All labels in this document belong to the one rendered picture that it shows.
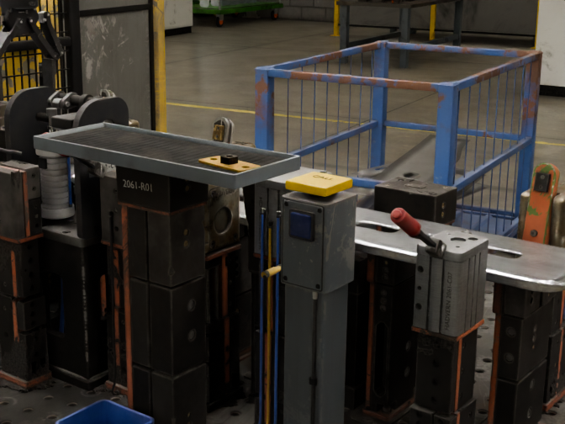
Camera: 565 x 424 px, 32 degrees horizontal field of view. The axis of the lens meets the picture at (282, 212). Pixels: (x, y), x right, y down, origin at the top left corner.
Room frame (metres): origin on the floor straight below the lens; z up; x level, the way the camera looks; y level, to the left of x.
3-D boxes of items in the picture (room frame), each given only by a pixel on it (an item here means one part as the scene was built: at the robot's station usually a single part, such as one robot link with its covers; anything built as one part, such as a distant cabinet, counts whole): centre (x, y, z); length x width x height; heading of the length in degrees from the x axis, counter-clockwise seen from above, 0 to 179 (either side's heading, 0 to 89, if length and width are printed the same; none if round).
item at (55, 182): (1.62, 0.35, 0.94); 0.18 x 0.13 x 0.49; 54
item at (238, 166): (1.23, 0.07, 1.17); 0.08 x 0.04 x 0.01; 45
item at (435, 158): (4.12, -0.52, 0.47); 1.20 x 0.80 x 0.95; 151
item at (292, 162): (1.32, 0.17, 1.16); 0.37 x 0.14 x 0.02; 54
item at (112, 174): (1.54, 0.24, 0.89); 0.13 x 0.11 x 0.38; 144
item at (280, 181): (1.39, -0.01, 0.90); 0.13 x 0.10 x 0.41; 144
